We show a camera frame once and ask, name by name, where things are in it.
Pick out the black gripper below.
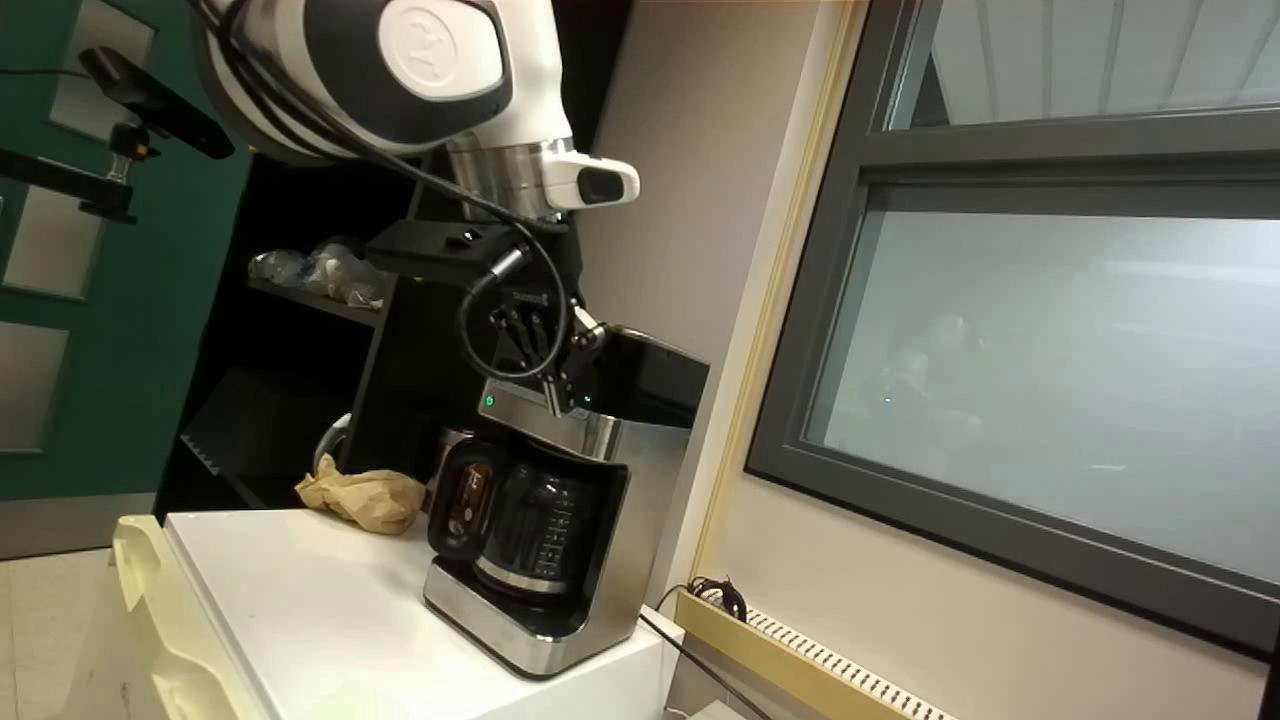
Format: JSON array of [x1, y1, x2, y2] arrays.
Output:
[[493, 216, 585, 391]]

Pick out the glass coffee carafe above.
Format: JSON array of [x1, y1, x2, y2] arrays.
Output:
[[428, 431, 603, 618]]

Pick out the steel black coffee machine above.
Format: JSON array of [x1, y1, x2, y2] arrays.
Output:
[[419, 320, 712, 679]]

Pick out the clear plastic bags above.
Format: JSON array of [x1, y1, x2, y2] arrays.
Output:
[[243, 237, 400, 320]]

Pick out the black shelf unit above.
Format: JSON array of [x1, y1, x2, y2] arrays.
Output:
[[152, 152, 493, 530]]

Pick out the green panelled door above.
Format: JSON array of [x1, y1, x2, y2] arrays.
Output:
[[0, 0, 255, 507]]

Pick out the grey framed window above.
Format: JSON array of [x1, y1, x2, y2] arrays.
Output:
[[741, 0, 1280, 659]]

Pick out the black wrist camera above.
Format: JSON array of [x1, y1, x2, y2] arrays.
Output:
[[371, 216, 532, 287]]

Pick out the black power cord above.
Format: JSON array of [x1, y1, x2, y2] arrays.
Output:
[[635, 572, 778, 720]]

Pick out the black stereo camera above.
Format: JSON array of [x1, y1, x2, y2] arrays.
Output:
[[76, 44, 240, 164]]

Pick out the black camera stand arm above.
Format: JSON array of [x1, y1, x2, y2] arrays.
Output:
[[0, 124, 142, 230]]

